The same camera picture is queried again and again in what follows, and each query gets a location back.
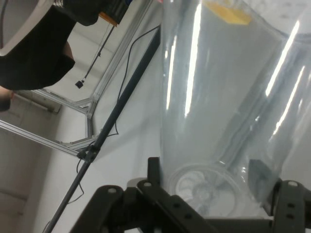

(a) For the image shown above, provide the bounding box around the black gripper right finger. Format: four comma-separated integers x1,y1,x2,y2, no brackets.
247,159,311,233

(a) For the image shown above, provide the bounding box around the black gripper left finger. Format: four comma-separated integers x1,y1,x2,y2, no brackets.
69,157,210,233

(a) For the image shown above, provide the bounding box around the clear plastic jar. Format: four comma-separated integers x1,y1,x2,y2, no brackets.
157,0,311,220

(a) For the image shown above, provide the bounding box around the person in black clothes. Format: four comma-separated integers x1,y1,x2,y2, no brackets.
0,0,103,112

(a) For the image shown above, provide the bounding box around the yellow plastic box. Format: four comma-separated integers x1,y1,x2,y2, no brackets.
204,0,251,25

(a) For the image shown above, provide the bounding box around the white rimmed grey object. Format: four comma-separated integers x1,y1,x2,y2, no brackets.
0,0,55,57

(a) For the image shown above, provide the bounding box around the aluminium extrusion frame beam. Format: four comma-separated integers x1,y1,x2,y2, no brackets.
93,0,156,104
0,97,98,158

